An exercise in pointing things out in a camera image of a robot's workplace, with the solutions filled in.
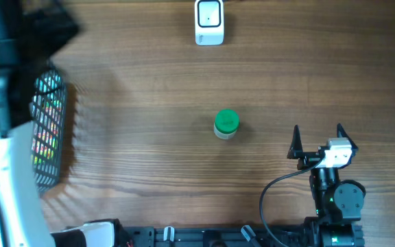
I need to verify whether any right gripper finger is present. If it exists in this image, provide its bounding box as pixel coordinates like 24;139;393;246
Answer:
287;125;303;159
337;123;359;152

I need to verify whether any green lid jar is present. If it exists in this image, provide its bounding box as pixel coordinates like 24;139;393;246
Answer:
213;108;239;140

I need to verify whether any Haribo gummy candy bag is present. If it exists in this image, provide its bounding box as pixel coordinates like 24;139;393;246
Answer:
31;75;66;167

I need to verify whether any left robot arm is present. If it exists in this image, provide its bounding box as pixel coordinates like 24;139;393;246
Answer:
0;1;126;246

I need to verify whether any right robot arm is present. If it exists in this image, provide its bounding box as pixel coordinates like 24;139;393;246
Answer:
287;124;366;247

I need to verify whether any white barcode scanner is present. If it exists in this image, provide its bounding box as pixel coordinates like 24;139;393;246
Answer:
194;0;224;46

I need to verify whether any grey plastic mesh basket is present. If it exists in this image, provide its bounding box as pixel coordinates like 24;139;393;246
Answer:
32;69;67;195

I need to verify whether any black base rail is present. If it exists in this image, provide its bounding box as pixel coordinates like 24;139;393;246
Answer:
125;224;366;247

